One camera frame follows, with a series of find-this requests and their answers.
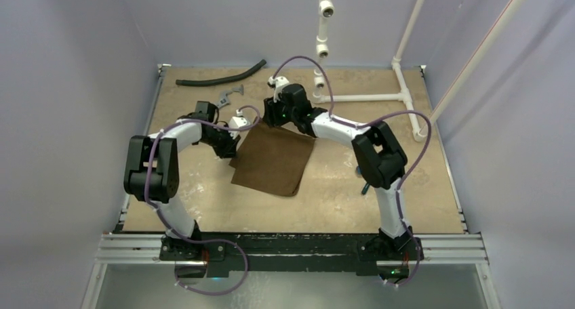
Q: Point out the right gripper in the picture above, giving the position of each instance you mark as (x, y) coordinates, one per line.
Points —
(273, 116)

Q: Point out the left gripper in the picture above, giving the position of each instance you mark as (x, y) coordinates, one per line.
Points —
(229, 150)

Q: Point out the brown cloth napkin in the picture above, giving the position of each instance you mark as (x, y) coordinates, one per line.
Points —
(272, 160)

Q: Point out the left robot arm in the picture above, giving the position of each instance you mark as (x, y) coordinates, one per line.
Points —
(152, 171)

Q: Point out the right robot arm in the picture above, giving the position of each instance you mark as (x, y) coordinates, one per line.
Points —
(380, 157)

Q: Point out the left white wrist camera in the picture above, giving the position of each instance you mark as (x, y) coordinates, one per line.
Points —
(237, 122)

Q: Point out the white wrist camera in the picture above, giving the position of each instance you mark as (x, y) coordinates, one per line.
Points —
(277, 84)
(237, 122)

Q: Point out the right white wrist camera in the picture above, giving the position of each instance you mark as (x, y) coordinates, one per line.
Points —
(277, 84)

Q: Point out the red handled adjustable wrench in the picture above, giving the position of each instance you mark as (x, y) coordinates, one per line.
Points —
(224, 99)

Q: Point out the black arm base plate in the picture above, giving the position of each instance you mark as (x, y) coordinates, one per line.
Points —
(365, 254)

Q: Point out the aluminium frame rail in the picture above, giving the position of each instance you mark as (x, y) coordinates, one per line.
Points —
(454, 273)

